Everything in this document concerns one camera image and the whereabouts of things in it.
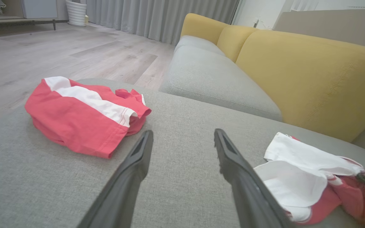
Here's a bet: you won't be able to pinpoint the red and white shirt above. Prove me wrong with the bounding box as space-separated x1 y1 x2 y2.
254 132 365 228

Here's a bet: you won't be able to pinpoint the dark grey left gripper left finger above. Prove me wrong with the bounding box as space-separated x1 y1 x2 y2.
76 130 154 228

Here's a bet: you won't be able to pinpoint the grey pleated curtain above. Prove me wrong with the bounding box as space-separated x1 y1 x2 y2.
86 0 240 45

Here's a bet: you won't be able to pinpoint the white ribbed basket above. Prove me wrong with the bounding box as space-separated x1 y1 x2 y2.
65 0 87 27

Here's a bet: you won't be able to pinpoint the red shorts with white stripes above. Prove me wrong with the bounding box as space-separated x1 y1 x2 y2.
25 76 152 159

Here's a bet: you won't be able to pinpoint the grey sofa seat cushion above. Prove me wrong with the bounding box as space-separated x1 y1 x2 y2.
174 35 226 57

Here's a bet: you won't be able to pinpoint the white cabinet box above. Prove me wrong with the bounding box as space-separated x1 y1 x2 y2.
21 0 58 19

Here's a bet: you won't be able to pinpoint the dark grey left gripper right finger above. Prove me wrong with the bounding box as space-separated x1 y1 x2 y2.
214 128 294 228

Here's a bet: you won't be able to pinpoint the low wooden cabinet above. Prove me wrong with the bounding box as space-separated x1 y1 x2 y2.
0 0 69 31

